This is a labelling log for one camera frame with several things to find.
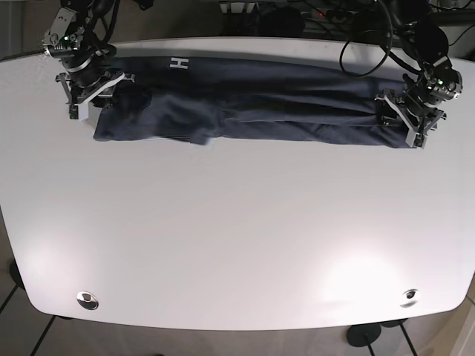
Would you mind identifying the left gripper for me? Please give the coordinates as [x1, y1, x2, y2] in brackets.
[376, 57, 462, 149]

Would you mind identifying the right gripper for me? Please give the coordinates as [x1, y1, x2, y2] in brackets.
[42, 7, 134, 121]

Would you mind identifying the dark blue T-shirt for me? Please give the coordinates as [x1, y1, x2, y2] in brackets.
[94, 56, 407, 148]

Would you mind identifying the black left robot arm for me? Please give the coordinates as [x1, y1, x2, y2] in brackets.
[376, 1, 462, 148]

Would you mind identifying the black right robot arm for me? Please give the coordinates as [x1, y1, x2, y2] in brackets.
[42, 1, 151, 120]

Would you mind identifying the right silver table grommet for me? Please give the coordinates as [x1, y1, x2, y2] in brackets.
[400, 289, 420, 308]

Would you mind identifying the silver table grommet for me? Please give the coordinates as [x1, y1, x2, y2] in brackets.
[76, 291, 99, 311]
[400, 289, 420, 308]

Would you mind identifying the left silver table grommet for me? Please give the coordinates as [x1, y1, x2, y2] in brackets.
[76, 291, 99, 311]

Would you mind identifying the black round stand base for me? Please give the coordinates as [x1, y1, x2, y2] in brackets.
[346, 323, 381, 348]

